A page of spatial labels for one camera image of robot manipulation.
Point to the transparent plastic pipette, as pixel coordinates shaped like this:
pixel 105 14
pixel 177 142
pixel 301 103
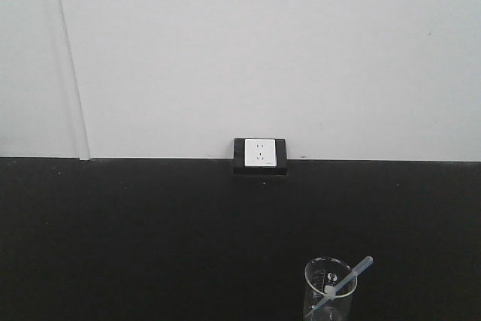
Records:
pixel 340 282

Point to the white socket in black box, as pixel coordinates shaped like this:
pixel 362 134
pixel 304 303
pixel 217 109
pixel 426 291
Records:
pixel 259 157

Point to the clear glass beaker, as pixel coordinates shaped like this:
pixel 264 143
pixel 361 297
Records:
pixel 330 291

